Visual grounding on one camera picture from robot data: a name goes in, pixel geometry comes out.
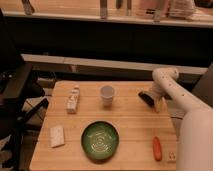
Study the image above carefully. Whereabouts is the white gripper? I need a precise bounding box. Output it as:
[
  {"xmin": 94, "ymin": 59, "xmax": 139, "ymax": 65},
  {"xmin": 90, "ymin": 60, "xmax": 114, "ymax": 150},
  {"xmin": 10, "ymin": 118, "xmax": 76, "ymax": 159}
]
[{"xmin": 139, "ymin": 88, "xmax": 165, "ymax": 113}]

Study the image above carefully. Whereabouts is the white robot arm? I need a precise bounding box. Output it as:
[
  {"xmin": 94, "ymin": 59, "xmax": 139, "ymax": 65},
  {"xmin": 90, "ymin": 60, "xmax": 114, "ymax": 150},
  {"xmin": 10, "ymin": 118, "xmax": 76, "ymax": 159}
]
[{"xmin": 139, "ymin": 68, "xmax": 213, "ymax": 171}]

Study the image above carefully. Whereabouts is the white sponge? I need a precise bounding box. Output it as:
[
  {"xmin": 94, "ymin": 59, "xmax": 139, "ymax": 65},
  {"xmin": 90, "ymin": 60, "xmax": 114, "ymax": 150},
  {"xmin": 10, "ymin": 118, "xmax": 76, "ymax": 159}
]
[{"xmin": 50, "ymin": 125, "xmax": 65, "ymax": 148}]

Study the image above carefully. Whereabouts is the white paper cup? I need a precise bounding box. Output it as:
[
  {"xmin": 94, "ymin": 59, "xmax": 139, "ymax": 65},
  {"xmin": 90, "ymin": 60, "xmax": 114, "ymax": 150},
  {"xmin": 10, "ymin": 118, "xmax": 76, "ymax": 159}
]
[{"xmin": 100, "ymin": 85, "xmax": 115, "ymax": 107}]

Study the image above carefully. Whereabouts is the orange carrot toy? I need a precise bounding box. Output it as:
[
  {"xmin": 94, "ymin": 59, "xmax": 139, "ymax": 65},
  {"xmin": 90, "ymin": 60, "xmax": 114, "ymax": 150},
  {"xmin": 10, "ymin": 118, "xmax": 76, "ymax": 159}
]
[{"xmin": 153, "ymin": 137, "xmax": 162, "ymax": 161}]

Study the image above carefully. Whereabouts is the green ribbed bowl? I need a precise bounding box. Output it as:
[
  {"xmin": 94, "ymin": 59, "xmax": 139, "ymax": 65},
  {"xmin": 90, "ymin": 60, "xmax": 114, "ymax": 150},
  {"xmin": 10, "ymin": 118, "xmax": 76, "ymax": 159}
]
[{"xmin": 81, "ymin": 121, "xmax": 119, "ymax": 161}]

